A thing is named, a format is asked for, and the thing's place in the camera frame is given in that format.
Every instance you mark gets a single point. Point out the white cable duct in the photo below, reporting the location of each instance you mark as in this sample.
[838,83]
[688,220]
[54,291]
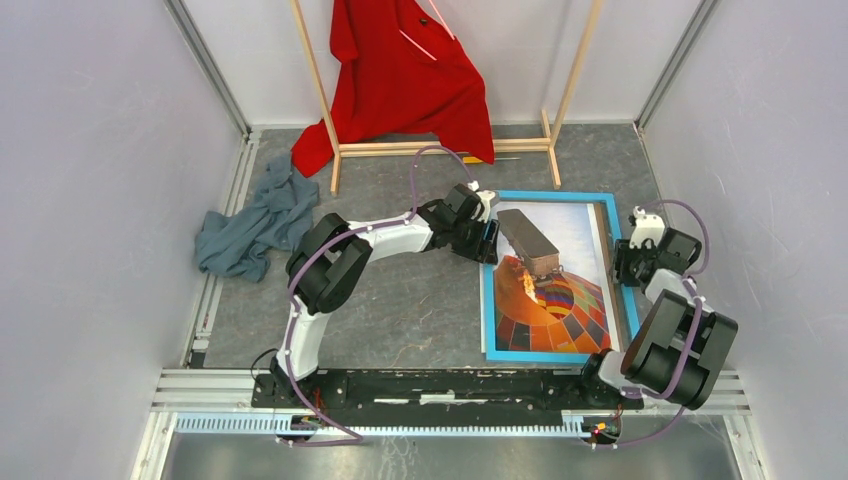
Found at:
[291,425]

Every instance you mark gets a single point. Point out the hot air balloon photo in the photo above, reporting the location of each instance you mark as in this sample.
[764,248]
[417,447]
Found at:
[556,298]

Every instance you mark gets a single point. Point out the red shirt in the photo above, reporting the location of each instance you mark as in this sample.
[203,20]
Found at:
[385,87]

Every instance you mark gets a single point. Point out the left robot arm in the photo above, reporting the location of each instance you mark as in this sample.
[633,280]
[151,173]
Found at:
[328,263]

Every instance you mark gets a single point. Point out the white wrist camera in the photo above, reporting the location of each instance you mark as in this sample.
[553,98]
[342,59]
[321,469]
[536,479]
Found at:
[648,229]
[485,201]

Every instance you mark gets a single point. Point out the wooden clothes rack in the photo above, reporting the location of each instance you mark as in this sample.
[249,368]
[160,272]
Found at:
[546,143]

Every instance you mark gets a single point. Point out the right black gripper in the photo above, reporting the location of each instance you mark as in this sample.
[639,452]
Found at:
[623,254]

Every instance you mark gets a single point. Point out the pink clothes hanger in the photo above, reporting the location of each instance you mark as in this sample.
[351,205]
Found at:
[425,29]

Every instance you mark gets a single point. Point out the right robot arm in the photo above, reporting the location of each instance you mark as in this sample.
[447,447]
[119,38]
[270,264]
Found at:
[681,346]

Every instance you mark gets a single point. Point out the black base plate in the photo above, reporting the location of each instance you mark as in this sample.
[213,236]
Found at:
[441,397]

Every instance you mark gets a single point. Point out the grey-blue cloth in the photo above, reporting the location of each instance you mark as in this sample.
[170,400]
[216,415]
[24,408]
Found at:
[277,217]

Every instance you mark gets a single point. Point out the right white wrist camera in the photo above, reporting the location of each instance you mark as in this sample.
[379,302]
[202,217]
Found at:
[648,229]

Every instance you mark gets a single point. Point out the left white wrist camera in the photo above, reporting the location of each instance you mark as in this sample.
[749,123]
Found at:
[485,201]

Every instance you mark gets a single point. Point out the blue picture frame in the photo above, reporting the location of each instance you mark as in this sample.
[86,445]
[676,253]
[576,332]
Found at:
[550,358]

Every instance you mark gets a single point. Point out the brown backing board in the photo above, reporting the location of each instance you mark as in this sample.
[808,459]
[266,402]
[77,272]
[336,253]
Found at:
[607,235]

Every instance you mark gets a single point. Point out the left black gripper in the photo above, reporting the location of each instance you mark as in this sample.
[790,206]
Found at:
[483,251]

